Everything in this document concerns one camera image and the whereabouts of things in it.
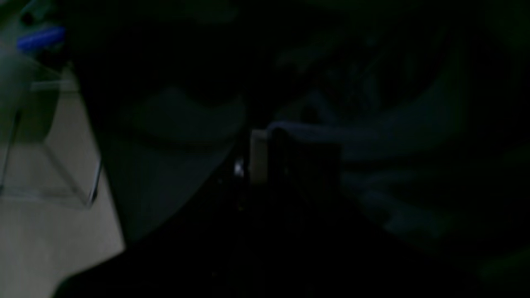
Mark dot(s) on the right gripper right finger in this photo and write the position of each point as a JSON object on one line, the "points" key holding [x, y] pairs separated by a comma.
{"points": [[311, 168]]}

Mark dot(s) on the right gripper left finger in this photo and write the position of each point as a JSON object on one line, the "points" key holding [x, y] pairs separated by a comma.
{"points": [[253, 167]]}

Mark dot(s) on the clear plastic box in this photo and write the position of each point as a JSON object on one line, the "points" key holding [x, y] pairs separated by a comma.
{"points": [[31, 167]]}

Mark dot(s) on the dark navy t-shirt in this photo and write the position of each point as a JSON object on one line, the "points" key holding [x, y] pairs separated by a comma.
{"points": [[431, 125]]}

